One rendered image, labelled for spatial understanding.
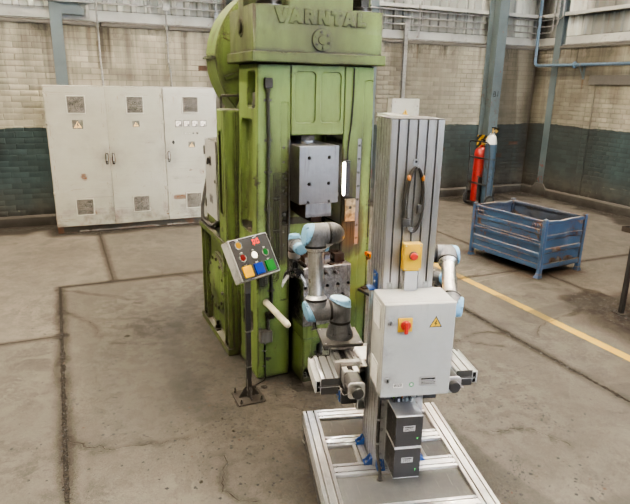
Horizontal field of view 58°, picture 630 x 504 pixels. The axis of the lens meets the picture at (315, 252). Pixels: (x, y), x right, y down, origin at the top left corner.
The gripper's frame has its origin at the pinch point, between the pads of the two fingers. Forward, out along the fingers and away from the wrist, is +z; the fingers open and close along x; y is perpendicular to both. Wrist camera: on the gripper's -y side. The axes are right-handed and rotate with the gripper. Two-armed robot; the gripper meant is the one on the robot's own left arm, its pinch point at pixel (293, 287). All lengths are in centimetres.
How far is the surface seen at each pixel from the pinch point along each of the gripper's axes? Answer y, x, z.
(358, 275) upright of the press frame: -76, 60, 20
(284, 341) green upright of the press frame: -59, 0, 65
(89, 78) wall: -591, -239, -128
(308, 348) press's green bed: -44, 17, 65
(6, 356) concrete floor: -116, -221, 93
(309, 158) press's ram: -49, 16, -75
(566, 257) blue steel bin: -274, 369, 74
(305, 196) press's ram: -48, 13, -49
